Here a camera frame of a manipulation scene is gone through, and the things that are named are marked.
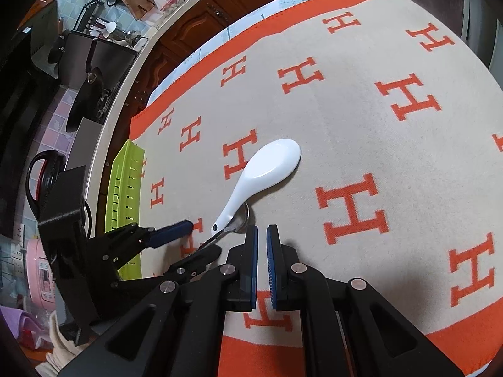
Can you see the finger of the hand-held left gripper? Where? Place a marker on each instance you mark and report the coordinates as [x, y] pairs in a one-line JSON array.
[[173, 231], [200, 257]]

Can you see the orange beige printed blanket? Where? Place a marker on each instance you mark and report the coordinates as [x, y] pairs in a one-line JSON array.
[[353, 125]]

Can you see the wooden knife block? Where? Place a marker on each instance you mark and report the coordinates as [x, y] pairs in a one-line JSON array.
[[141, 2]]

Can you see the purple cloth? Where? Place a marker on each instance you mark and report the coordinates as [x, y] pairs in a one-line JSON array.
[[19, 322]]

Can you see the brown wooden base cabinets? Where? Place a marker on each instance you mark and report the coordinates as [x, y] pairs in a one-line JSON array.
[[204, 19]]

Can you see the low steel splash panel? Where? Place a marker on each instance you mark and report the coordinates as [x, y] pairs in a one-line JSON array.
[[88, 137]]

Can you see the beige cloth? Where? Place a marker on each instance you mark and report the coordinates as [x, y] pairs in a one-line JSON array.
[[63, 345]]

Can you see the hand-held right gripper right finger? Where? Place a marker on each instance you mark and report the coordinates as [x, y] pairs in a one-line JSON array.
[[271, 267]]

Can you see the black gas stove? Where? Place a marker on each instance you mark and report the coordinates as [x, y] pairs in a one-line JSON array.
[[108, 102]]

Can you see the white plastic ladle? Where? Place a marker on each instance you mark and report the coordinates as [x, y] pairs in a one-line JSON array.
[[110, 27]]

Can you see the black red pressure cooker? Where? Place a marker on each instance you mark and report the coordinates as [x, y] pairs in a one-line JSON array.
[[49, 176]]

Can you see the clear tub of eggs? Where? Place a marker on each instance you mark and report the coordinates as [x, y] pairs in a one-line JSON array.
[[175, 2]]

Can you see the white ceramic spoon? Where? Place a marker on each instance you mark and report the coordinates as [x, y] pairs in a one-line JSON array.
[[271, 161]]

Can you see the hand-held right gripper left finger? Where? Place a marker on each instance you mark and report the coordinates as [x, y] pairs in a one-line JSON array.
[[254, 267]]

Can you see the small steel spoon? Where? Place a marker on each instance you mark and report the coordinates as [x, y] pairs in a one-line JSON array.
[[243, 220]]

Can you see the tall steel splash panel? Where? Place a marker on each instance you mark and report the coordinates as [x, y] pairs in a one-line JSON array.
[[114, 59]]

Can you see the pink rice cooker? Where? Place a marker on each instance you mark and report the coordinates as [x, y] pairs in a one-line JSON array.
[[39, 275]]

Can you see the green plastic utensil tray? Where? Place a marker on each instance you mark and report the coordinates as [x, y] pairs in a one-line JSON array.
[[125, 180]]

